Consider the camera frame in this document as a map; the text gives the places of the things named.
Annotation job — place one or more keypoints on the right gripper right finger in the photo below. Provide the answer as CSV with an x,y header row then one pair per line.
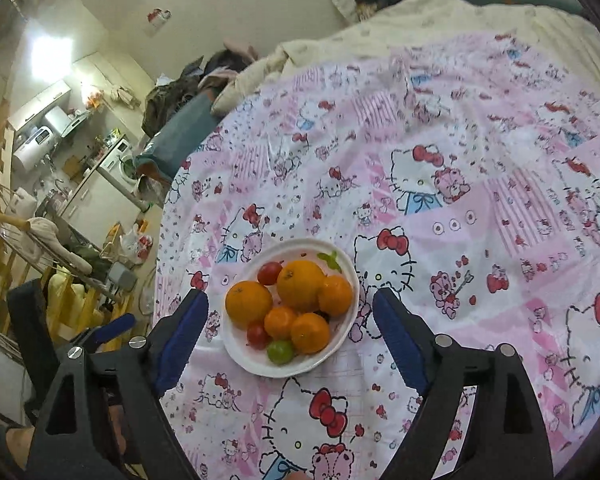
x,y
505,437

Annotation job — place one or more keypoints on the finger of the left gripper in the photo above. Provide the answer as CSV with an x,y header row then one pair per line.
x,y
93,338

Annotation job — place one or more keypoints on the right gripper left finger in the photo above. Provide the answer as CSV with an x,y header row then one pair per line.
x,y
73,437

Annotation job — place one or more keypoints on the large orange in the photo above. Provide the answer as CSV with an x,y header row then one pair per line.
x,y
298,284
247,302

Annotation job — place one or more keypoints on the green grape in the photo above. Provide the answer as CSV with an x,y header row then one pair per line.
x,y
280,352

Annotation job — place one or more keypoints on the small tangerine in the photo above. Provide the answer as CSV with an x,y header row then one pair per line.
x,y
278,322
335,296
310,333

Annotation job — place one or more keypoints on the red cherry tomato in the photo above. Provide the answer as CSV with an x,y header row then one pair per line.
x,y
269,272
257,337

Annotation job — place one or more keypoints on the dark grape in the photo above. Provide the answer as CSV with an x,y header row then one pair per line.
x,y
323,315

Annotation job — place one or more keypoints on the person's left hand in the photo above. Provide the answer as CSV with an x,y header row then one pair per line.
x,y
18,441

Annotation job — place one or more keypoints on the yellow wooden rack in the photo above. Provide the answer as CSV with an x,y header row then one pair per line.
x,y
72,277

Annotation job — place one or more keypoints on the white plastic bag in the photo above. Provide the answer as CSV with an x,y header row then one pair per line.
x,y
136,245

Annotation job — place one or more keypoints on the pink strawberry plate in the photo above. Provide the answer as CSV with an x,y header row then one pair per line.
x,y
333,261

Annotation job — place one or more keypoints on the white washing machine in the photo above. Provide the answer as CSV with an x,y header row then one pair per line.
x,y
118,165

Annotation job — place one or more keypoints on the pile of dark clothes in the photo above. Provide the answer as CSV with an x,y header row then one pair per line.
x,y
165,100

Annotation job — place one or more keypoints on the pink Hello Kitty cloth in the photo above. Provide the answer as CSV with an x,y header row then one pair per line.
x,y
464,176

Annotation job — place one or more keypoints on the cream bed quilt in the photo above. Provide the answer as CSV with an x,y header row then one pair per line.
x,y
565,37

